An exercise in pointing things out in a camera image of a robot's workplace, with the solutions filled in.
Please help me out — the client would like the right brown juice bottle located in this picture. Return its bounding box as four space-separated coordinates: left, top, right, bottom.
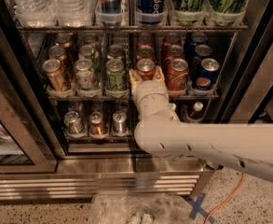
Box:
184 102 204 123

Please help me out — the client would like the front white green can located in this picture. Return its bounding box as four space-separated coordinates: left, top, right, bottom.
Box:
75 59 98 91

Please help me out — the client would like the silver can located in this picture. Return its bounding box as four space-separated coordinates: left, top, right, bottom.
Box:
64 111 84 134
113 110 127 133

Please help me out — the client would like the orange power cable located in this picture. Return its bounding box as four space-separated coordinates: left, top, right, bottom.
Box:
203 172 246 224

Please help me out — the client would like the left clear water bottle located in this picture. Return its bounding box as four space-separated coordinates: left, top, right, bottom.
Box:
14 0 55 28

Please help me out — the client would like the right clear water bottle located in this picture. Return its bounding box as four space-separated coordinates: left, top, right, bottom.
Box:
57 0 96 27

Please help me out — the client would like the rear blue pepsi can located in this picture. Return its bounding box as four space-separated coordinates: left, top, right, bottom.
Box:
184 32 208 61

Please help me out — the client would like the right green tall can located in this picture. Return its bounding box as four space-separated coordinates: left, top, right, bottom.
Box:
209 0 246 26

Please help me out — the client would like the brown juice bottle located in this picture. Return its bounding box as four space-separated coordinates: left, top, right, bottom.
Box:
184 102 204 123
169 103 177 111

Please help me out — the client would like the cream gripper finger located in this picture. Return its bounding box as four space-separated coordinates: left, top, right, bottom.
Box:
153 65 165 82
129 68 143 91

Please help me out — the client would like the rear gold soda can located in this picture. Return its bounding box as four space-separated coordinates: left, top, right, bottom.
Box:
55 33 75 54

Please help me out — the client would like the blue tape cross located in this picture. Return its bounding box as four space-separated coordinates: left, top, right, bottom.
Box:
184 193 214 224

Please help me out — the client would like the clear plastic bin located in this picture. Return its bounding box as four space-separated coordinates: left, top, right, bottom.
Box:
89 194 189 224

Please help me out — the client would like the glass fridge door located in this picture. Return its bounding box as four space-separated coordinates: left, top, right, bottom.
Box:
0 44 58 175

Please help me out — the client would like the rear right coke can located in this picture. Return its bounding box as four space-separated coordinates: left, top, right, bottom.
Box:
162 33 182 49

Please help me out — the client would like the front right coca-cola can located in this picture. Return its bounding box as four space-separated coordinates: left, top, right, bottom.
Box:
165 59 188 91

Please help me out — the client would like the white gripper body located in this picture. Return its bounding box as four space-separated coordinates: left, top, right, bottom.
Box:
132 80 169 110

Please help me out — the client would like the gold soda can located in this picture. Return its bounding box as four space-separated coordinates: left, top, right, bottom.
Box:
42 59 71 92
48 44 74 79
55 33 75 54

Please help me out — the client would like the tall red bull can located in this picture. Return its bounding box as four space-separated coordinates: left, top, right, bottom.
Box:
101 0 120 27

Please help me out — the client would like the front green soda can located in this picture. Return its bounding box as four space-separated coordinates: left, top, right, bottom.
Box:
106 59 127 91

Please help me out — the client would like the front gold soda can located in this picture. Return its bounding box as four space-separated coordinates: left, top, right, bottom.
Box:
42 59 71 92

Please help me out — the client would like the left brown juice bottle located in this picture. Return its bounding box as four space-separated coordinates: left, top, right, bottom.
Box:
169 103 177 111

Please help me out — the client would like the red coke can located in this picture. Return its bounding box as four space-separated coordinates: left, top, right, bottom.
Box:
136 45 155 61
136 59 156 80
137 34 154 47

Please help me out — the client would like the green tall can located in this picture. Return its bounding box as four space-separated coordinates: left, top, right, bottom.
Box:
209 0 246 26
172 0 205 25

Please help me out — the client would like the tall blue pepsi can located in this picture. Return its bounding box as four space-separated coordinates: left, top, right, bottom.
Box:
137 0 165 25

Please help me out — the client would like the clear water bottle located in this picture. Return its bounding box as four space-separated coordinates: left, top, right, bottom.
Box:
57 0 96 27
14 0 55 28

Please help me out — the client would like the bottom left silver can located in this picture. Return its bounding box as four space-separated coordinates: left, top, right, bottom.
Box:
64 111 84 134

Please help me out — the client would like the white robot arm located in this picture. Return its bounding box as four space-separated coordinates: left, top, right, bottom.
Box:
129 69 273 182

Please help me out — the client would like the front blue pepsi can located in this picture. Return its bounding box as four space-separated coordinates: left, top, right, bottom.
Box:
194 58 220 91

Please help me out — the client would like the white green can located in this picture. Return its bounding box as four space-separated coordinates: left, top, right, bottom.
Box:
78 44 101 73
82 34 101 49
75 59 98 91

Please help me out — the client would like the left green tall can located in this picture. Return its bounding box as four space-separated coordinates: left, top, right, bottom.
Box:
172 0 205 25

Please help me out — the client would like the green soda can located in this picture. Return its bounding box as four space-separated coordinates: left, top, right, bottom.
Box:
106 59 127 91
107 45 124 61

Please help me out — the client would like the stainless steel fridge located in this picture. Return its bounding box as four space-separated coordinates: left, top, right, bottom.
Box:
0 0 273 200

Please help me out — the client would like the rear white green can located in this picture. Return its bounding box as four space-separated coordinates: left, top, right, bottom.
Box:
82 34 101 49

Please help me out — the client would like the bottom orange can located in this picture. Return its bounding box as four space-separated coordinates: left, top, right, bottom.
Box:
89 111 107 135

